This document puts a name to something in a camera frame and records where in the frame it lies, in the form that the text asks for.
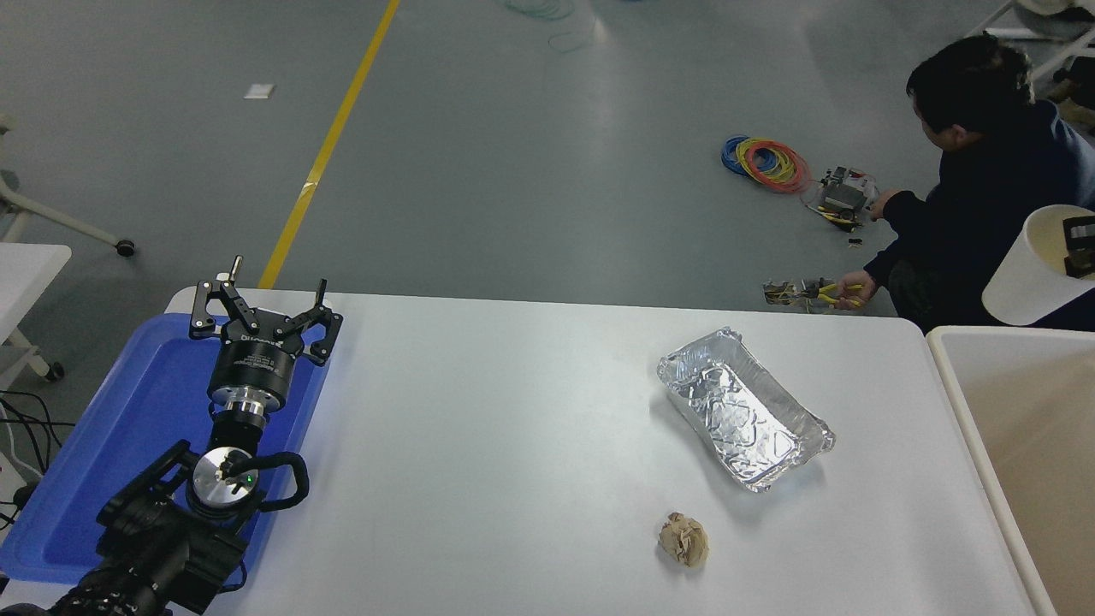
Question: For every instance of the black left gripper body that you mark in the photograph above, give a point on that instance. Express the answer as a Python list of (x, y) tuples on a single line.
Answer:
[(252, 368)]

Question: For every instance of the white paper cup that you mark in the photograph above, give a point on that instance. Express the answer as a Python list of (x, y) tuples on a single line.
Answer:
[(1022, 282)]

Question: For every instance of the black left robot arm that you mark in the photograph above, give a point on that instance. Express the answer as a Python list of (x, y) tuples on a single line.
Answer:
[(154, 547)]

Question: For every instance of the person's right hand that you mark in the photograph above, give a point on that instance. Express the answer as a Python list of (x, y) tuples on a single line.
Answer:
[(885, 205)]

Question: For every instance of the person's left hand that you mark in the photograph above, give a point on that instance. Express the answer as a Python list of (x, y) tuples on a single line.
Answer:
[(855, 287)]

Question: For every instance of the person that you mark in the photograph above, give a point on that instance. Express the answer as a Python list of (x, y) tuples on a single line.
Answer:
[(984, 197), (1080, 107)]

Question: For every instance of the blue plastic tray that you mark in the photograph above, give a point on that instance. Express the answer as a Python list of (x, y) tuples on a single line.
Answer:
[(111, 428)]

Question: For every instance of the large pale bin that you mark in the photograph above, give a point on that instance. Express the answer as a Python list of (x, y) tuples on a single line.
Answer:
[(1044, 428)]

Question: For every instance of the white wheeled chair base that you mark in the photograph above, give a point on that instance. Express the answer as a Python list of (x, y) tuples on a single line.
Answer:
[(60, 218)]

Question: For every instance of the white side table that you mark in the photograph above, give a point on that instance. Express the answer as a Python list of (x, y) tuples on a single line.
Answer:
[(26, 274)]

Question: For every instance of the white paper scrap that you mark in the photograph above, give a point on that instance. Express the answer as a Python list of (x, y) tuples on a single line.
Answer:
[(259, 91)]

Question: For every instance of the silver foil tray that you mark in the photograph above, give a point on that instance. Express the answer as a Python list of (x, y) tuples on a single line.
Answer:
[(740, 415)]

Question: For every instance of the crumpled tan paper ball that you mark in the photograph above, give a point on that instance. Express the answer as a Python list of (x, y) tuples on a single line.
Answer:
[(684, 539)]

